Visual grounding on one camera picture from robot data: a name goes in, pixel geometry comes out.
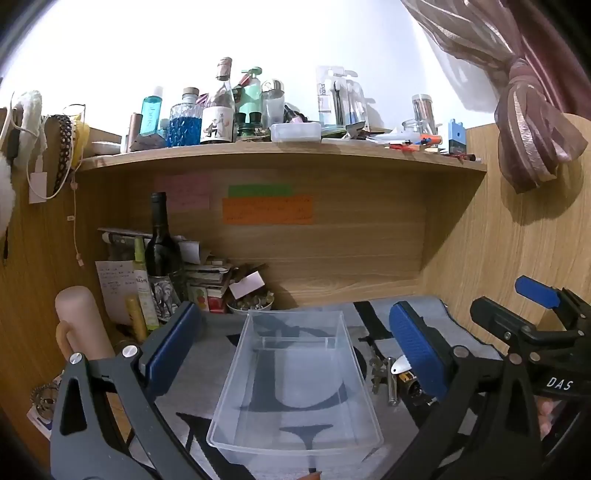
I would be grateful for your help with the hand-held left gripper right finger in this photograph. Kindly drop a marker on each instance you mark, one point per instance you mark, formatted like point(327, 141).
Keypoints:
point(415, 350)

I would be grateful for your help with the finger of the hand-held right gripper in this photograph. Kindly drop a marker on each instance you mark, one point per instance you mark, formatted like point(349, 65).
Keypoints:
point(535, 290)
point(494, 314)

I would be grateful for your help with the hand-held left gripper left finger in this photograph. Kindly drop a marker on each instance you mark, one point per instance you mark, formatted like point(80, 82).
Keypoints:
point(173, 341)

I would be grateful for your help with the clear plastic storage box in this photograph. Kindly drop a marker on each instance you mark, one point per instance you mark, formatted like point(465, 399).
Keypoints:
point(295, 397)

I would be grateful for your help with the person's right hand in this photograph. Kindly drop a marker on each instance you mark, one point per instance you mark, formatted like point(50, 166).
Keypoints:
point(549, 415)

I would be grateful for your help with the yellow tube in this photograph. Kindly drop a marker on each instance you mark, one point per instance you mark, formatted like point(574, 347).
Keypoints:
point(136, 321)

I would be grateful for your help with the grey mat with black print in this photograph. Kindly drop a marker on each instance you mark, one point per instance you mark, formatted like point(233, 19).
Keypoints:
point(443, 318)

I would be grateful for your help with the metal keys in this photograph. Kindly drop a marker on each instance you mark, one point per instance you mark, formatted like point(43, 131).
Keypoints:
point(377, 374)

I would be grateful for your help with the silver metal cylinder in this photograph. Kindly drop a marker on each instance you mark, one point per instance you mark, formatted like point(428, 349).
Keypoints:
point(393, 390)

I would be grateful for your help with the yellow tube bottle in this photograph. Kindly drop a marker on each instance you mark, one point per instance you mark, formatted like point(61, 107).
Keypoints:
point(144, 295)

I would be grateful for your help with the stack of books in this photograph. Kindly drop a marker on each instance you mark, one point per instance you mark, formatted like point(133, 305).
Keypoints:
point(207, 281)

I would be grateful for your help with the white handwritten paper note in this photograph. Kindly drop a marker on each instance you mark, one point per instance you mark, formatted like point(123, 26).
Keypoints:
point(113, 286)

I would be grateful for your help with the dark wine bottle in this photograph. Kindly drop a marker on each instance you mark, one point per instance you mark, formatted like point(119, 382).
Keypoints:
point(161, 258)

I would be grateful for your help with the bowl of small items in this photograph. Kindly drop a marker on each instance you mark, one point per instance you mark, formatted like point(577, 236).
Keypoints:
point(249, 305)

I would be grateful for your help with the white card box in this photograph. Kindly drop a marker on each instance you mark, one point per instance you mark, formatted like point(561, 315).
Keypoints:
point(247, 285)

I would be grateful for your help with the rolled paper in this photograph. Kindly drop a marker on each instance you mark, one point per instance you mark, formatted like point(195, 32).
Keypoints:
point(122, 238)

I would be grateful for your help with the pink sticky note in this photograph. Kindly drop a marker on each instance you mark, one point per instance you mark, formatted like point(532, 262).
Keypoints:
point(182, 193)

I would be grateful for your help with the orange sticky note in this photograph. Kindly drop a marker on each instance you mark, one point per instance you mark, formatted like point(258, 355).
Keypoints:
point(268, 211)

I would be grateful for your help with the blue plastic block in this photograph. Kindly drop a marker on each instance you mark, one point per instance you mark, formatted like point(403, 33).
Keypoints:
point(457, 136)

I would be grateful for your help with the green sticky note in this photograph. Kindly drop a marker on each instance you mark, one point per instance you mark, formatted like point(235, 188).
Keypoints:
point(261, 191)

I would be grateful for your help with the pink tied curtain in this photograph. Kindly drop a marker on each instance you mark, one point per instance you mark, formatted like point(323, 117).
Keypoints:
point(531, 115)

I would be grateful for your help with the small glass jar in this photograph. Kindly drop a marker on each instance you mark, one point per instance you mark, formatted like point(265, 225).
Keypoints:
point(410, 125)

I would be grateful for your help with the wooden shelf board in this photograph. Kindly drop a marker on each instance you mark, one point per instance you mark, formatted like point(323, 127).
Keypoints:
point(277, 161)

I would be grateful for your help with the brown cylinder bottle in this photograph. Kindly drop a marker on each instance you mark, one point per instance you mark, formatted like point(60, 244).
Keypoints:
point(135, 131)

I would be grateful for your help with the glass bottle with blue liquid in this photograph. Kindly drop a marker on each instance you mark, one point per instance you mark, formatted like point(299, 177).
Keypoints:
point(184, 127)

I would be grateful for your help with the patterned headband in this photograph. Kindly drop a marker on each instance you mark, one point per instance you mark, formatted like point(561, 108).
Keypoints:
point(64, 147)

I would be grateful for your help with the yellow hanging item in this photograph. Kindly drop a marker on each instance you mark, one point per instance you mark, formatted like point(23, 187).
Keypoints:
point(82, 136)

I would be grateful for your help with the clear labelled bottle with cork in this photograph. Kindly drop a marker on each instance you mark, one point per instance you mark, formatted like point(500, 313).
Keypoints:
point(218, 120)

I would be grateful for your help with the light blue bottle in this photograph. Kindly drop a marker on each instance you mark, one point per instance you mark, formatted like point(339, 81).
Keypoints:
point(151, 113)

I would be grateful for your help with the dark green ink bottle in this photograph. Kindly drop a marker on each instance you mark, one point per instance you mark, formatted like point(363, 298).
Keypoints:
point(249, 124)

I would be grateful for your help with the small clear plastic case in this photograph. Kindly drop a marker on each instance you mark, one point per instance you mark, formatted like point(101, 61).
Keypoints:
point(295, 132)

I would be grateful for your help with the toothbrush blister pack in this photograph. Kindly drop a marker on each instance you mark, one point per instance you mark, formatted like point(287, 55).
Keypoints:
point(356, 106)
point(330, 99)

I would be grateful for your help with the clear bottle with silver cap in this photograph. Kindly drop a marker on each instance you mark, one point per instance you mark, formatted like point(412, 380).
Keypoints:
point(272, 106)

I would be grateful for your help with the mint green pump bottle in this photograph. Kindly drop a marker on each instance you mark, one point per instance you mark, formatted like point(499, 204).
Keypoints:
point(251, 94)

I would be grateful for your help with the white plush item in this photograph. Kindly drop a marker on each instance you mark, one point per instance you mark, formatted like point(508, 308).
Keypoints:
point(30, 115)

